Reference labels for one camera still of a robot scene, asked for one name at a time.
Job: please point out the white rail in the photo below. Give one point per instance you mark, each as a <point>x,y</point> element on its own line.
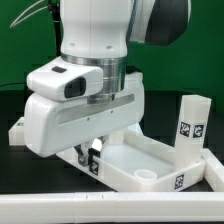
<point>214,171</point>
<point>77,208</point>

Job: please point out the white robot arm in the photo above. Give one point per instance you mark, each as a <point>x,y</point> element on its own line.
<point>87,93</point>

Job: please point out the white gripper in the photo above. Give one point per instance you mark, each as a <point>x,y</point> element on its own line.
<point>51,127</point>

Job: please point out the white desk top tray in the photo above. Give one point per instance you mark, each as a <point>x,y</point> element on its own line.
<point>136,163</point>

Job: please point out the white right rail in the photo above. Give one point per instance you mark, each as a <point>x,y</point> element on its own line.
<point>214,171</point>

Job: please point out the white front rail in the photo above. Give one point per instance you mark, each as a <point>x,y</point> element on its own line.
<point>77,208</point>

